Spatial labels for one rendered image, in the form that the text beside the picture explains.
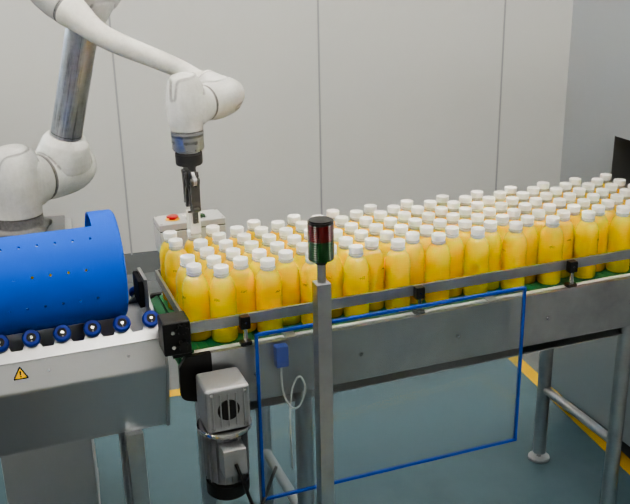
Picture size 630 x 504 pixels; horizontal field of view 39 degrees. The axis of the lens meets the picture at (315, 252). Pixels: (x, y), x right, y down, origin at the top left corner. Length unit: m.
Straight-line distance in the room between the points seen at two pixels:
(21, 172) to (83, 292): 0.72
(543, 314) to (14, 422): 1.50
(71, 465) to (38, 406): 0.82
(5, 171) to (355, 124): 2.89
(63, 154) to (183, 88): 0.69
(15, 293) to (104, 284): 0.21
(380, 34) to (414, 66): 0.29
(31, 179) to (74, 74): 0.35
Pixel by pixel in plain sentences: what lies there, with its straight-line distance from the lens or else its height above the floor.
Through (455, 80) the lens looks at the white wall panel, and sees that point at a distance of 5.55.
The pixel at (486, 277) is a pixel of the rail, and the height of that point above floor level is 0.97.
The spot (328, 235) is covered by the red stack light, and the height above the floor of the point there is 1.23.
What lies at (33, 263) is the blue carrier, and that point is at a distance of 2.26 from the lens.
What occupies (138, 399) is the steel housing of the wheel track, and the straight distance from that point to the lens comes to 2.47.
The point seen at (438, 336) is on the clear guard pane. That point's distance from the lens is 2.50.
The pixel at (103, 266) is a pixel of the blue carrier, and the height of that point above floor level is 1.14.
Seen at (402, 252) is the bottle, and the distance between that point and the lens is 2.46.
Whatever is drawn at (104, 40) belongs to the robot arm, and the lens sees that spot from 2.62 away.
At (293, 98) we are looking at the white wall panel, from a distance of 5.25.
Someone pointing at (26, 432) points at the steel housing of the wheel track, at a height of 0.70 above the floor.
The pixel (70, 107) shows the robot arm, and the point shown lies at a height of 1.40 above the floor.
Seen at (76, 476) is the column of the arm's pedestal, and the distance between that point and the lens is 3.24.
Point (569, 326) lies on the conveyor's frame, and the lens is 2.80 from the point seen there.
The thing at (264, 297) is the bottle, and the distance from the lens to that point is 2.34.
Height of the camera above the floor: 1.91
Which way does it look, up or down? 20 degrees down
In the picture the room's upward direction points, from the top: 1 degrees counter-clockwise
